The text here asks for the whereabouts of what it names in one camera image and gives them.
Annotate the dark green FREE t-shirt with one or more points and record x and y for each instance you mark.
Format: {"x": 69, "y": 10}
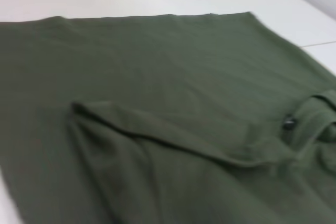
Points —
{"x": 157, "y": 103}

